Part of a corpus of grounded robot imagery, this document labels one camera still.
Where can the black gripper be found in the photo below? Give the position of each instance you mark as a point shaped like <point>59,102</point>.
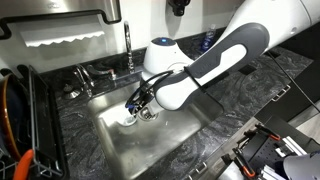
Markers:
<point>145,106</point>

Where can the small white bowl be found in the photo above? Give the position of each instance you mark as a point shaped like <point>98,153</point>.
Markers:
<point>125,116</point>

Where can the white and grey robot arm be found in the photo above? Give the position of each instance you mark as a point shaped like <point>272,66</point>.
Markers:
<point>233,50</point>

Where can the metal sink drain strainer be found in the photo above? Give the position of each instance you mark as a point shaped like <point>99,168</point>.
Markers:
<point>149,115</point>

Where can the stainless steel sink basin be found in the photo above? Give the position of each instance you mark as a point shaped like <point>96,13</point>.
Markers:
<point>146,146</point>

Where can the chrome gooseneck faucet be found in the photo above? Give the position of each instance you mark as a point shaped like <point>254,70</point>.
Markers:
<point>128,46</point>

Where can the small round metal knob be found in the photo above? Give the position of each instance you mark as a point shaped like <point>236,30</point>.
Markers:
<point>71,92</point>

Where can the dark blue labelled bottle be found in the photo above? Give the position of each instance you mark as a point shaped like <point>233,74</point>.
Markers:
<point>208,38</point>

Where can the black dish rack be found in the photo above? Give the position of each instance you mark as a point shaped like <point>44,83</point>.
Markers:
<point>43,120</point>

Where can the white paper towel sheet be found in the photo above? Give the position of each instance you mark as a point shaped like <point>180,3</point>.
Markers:
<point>63,35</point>

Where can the orange and black clamp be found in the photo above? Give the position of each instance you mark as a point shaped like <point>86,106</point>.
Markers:
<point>265,131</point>
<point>245,163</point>

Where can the steel paper towel holder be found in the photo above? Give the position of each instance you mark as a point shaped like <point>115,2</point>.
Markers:
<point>56,10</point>

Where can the orange and blue plate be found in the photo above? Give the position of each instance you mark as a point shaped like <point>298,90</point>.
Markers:
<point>7,116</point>

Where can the white rounded device housing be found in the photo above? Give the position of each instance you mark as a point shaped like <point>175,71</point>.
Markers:
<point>301,166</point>

